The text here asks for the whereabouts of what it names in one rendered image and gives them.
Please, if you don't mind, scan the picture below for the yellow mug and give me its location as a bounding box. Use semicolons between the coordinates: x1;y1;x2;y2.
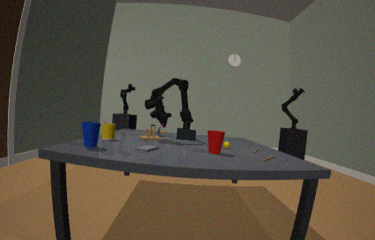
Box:
102;124;116;140

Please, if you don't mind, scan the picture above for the blue plastic cup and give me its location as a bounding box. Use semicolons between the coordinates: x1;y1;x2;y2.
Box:
82;122;101;148

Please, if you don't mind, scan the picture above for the red plastic cup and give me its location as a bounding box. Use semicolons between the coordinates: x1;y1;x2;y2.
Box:
208;131;225;154

